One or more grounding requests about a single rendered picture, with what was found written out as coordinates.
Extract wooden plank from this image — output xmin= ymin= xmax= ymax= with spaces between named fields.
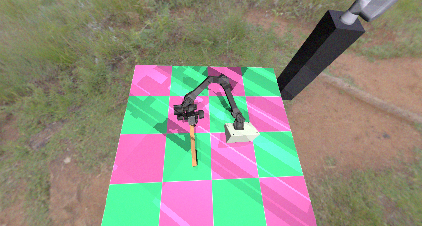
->
xmin=190 ymin=125 xmax=197 ymax=167

